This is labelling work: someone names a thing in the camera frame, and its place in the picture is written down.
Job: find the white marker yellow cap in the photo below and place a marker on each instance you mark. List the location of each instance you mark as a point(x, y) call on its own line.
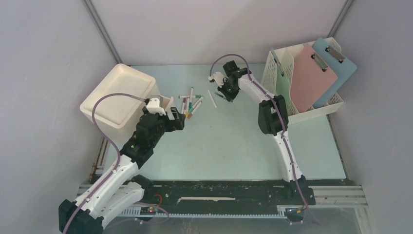
point(187, 108)

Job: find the white perforated file organizer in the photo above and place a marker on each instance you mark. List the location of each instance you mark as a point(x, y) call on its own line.
point(269, 81)

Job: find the green clipboard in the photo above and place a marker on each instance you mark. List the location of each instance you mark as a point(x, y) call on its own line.
point(284, 62)

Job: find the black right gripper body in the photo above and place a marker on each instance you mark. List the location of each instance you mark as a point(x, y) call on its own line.
point(230, 91)

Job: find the white marker green tip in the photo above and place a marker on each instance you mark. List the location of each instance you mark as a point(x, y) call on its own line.
point(194, 106)

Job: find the white marker brown cap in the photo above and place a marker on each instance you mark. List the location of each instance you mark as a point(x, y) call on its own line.
point(183, 106)

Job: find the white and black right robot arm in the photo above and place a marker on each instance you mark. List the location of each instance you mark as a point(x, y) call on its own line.
point(272, 119)

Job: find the white marker brown tip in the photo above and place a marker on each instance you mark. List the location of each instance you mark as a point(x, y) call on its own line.
point(191, 114)

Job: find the blue clipboard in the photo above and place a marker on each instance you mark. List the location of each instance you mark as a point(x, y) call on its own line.
point(339, 64)

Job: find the white marker green cap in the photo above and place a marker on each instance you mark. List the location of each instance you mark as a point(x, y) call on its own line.
point(193, 96)

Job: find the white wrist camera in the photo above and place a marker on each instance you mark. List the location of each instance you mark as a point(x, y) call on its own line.
point(156, 105)
point(218, 78)

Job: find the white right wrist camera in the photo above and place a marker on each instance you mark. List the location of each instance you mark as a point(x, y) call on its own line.
point(218, 78)

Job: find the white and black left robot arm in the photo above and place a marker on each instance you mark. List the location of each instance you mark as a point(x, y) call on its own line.
point(122, 185)

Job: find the white drawer cabinet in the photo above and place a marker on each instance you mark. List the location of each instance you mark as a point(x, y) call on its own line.
point(118, 116)

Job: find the pink clipboard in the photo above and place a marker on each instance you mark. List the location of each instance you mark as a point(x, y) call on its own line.
point(312, 77)

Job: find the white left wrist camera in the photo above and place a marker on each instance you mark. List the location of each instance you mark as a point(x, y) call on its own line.
point(156, 105)

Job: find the white chalk stick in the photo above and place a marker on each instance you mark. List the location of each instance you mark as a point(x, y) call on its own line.
point(212, 98)

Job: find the green transparent pen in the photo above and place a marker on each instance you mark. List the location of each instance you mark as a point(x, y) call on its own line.
point(220, 95)

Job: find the white marker teal tip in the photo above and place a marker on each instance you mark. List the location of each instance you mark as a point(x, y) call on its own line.
point(191, 95)

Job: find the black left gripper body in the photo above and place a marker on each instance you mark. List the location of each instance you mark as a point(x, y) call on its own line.
point(170, 125)

